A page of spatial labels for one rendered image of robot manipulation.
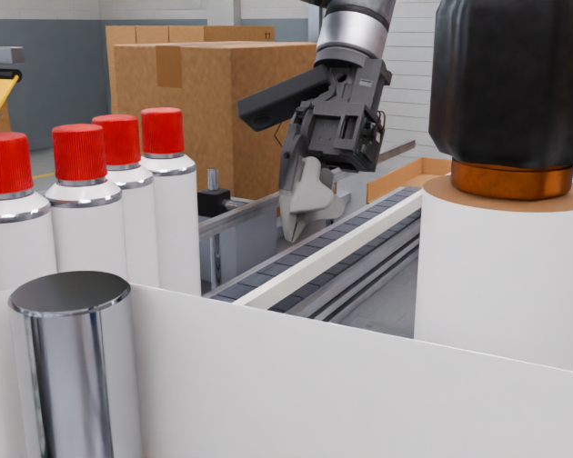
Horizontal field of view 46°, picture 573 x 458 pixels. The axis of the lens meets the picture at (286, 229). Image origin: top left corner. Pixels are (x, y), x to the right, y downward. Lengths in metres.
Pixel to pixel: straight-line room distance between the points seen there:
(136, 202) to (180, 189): 0.05
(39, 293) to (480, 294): 0.21
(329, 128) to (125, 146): 0.29
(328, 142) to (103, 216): 0.33
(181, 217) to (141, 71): 0.57
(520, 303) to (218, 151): 0.71
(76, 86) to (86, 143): 6.70
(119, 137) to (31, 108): 6.37
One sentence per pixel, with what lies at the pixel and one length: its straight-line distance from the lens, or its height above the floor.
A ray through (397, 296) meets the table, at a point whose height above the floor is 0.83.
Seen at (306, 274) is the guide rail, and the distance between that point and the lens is 0.69.
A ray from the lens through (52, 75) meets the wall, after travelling 6.99.
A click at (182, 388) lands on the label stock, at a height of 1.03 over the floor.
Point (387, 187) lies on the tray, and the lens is 1.34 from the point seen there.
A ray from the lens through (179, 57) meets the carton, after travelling 1.03.
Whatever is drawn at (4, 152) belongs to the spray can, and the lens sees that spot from 0.44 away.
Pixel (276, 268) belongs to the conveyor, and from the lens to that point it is 0.78.
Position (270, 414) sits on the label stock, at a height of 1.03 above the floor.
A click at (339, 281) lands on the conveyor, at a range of 0.75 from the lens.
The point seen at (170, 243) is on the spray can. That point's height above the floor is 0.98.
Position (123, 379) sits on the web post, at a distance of 0.23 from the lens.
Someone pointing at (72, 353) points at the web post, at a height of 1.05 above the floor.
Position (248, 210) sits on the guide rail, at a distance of 0.72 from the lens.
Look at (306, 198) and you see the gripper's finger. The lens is 0.72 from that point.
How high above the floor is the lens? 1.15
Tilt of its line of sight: 17 degrees down
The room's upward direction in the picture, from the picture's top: straight up
